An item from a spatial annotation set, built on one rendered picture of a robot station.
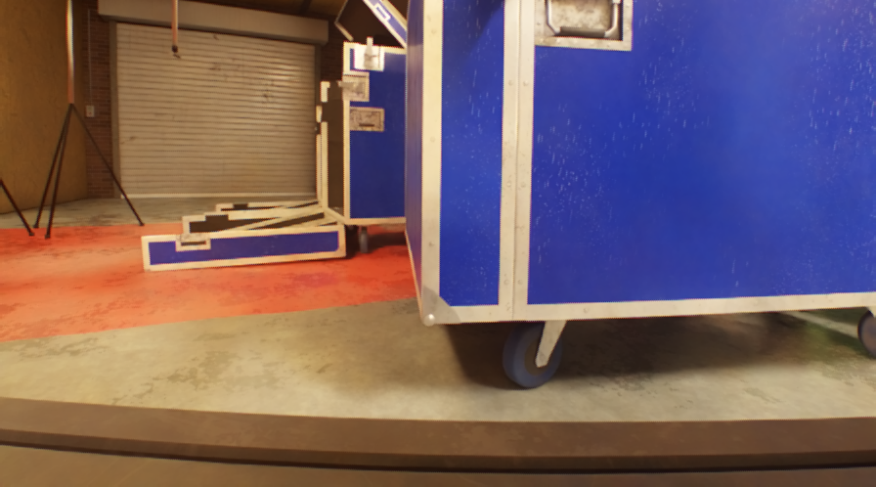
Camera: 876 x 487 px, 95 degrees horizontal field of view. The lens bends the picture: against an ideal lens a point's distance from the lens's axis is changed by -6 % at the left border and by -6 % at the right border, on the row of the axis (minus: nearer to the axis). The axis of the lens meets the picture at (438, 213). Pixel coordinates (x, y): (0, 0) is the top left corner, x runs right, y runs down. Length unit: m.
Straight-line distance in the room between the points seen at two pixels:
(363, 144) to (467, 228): 1.37
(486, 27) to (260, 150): 7.29
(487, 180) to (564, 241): 0.15
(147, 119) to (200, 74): 1.07
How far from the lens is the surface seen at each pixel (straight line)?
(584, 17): 0.76
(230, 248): 1.96
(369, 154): 1.98
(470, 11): 0.69
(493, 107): 0.66
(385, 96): 2.03
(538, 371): 0.85
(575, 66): 0.71
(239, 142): 7.86
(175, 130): 7.90
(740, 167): 0.85
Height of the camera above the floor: 0.39
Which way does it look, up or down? 5 degrees down
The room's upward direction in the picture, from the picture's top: 1 degrees clockwise
